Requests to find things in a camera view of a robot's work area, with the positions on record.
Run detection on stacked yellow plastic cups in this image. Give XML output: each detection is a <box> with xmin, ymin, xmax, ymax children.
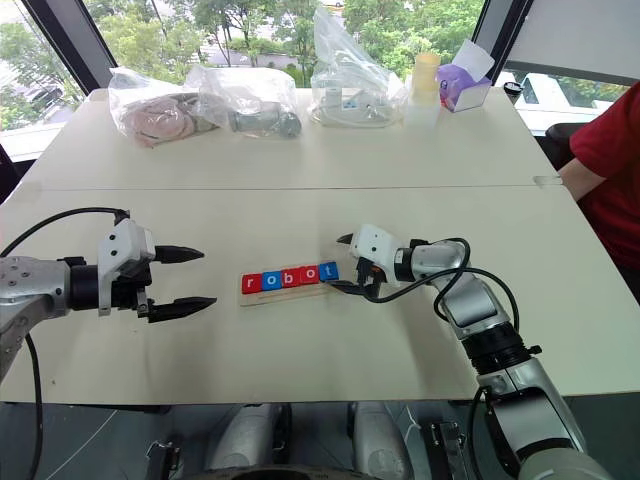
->
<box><xmin>411</xmin><ymin>52</ymin><xmax>442</xmax><ymax>106</ymax></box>

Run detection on person in red shirt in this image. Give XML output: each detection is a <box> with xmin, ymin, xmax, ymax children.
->
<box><xmin>569</xmin><ymin>82</ymin><xmax>640</xmax><ymax>271</ymax></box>

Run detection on silver robot right leg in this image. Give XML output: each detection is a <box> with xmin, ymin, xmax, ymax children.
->
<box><xmin>349</xmin><ymin>402</ymin><xmax>414</xmax><ymax>480</ymax></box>

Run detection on black metal bracket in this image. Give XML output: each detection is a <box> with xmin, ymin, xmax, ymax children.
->
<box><xmin>424</xmin><ymin>422</ymin><xmax>469</xmax><ymax>480</ymax></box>
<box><xmin>146</xmin><ymin>439</ymin><xmax>182</xmax><ymax>480</ymax></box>

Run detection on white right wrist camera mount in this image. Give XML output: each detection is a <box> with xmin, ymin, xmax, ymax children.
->
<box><xmin>348</xmin><ymin>223</ymin><xmax>404</xmax><ymax>281</ymax></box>

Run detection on wooden letter tray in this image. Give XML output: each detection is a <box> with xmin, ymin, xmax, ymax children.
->
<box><xmin>238</xmin><ymin>278</ymin><xmax>334</xmax><ymax>308</ymax></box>

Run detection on silver robot leg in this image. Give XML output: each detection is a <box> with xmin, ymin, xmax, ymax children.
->
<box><xmin>207</xmin><ymin>403</ymin><xmax>294</xmax><ymax>474</ymax></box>
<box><xmin>349</xmin><ymin>402</ymin><xmax>414</xmax><ymax>480</ymax></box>

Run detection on plastic bag with pink items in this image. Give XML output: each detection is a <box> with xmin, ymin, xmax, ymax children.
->
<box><xmin>108</xmin><ymin>66</ymin><xmax>221</xmax><ymax>150</ymax></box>

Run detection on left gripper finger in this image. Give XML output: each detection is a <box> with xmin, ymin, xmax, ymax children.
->
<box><xmin>152</xmin><ymin>244</ymin><xmax>206</xmax><ymax>265</ymax></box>
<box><xmin>147</xmin><ymin>296</ymin><xmax>218</xmax><ymax>324</ymax></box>

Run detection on silver robot left leg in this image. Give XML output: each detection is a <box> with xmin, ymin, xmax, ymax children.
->
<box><xmin>207</xmin><ymin>403</ymin><xmax>294</xmax><ymax>474</ymax></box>

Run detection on grey roller blind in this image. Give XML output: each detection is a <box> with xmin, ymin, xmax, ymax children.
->
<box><xmin>503</xmin><ymin>0</ymin><xmax>640</xmax><ymax>87</ymax></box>

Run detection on dark slanted window frame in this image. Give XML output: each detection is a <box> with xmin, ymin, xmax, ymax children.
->
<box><xmin>22</xmin><ymin>0</ymin><xmax>119</xmax><ymax>94</ymax></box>
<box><xmin>472</xmin><ymin>0</ymin><xmax>534</xmax><ymax>66</ymax></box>

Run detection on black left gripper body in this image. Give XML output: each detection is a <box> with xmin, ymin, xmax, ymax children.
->
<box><xmin>111</xmin><ymin>259</ymin><xmax>156</xmax><ymax>321</ymax></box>

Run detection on plastic bag with white device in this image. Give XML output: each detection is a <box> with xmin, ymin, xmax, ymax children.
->
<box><xmin>309</xmin><ymin>5</ymin><xmax>406</xmax><ymax>129</ymax></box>

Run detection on dark rounded robot torso edge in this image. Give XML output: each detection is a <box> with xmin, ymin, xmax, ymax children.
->
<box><xmin>199</xmin><ymin>464</ymin><xmax>361</xmax><ymax>480</ymax></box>

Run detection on plastic bag with grey item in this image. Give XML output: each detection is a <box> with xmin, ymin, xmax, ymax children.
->
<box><xmin>184</xmin><ymin>63</ymin><xmax>304</xmax><ymax>141</ymax></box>

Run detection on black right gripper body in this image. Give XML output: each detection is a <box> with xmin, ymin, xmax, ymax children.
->
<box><xmin>353</xmin><ymin>257</ymin><xmax>386</xmax><ymax>301</ymax></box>

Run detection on dark mesh chair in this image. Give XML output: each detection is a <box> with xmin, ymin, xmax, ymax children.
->
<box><xmin>0</xmin><ymin>144</ymin><xmax>21</xmax><ymax>206</ymax></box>

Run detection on purple tissue box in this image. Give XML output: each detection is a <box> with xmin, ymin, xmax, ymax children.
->
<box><xmin>436</xmin><ymin>38</ymin><xmax>496</xmax><ymax>114</ymax></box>

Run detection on translucent white plastic container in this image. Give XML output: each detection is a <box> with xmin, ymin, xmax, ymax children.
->
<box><xmin>404</xmin><ymin>74</ymin><xmax>442</xmax><ymax>129</ymax></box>

